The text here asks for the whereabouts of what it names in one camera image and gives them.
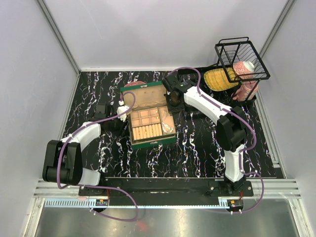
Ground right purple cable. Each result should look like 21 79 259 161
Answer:
169 67 265 214

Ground green jewelry box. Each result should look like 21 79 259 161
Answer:
120 81 176 149

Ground pink patterned bowl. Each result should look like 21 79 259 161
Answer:
233 61 255 80

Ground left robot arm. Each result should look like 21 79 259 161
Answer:
42 104 131 196

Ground silver crystal necklace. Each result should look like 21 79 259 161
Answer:
161 112 175 135

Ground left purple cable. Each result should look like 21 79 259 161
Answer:
56 91 139 221

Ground pink dotted dish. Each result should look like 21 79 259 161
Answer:
124 81 146 87

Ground black dish rack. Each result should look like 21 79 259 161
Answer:
197 37 271 107

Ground pink patterned cup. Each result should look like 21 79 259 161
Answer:
232 81 259 102

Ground green jewelry tray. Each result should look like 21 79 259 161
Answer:
129 106 176 142

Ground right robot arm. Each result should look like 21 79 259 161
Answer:
162 73 247 196

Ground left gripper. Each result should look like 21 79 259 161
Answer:
106 112 130 138

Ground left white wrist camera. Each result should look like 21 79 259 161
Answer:
117 101 130 122

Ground purple cable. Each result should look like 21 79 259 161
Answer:
56 91 139 221
169 67 265 214

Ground yellow woven plate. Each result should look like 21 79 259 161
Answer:
203 68 238 92

